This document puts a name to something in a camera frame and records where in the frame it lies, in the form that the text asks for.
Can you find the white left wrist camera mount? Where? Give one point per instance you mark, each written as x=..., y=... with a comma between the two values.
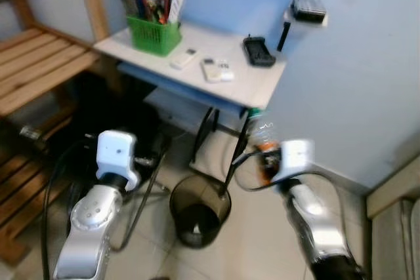
x=117, y=155

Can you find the white table with black legs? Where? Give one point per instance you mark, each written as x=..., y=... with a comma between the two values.
x=256, y=86

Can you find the black bag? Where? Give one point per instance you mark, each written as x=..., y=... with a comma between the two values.
x=111, y=109

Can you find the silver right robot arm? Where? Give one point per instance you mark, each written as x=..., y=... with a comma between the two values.
x=315, y=221

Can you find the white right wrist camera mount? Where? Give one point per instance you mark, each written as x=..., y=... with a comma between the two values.
x=294, y=159

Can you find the black mesh trash bin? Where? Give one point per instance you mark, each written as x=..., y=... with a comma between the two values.
x=197, y=227

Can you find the small white shelf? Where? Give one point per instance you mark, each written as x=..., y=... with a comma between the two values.
x=315, y=23

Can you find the black box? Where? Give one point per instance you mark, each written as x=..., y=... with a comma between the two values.
x=308, y=8

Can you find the wooden slatted rack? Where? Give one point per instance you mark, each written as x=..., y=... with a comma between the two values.
x=39, y=63

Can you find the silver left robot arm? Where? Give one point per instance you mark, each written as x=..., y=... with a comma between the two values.
x=92, y=221

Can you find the black battery charger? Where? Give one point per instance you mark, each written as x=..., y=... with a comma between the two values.
x=259, y=52

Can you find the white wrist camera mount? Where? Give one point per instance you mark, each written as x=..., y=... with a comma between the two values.
x=294, y=159
x=117, y=155

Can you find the white remote control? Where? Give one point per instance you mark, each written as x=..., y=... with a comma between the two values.
x=216, y=70
x=182, y=58

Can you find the green plastic basket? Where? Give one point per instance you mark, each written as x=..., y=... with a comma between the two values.
x=154, y=37

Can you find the white flat packet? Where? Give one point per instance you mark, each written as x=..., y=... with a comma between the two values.
x=177, y=4

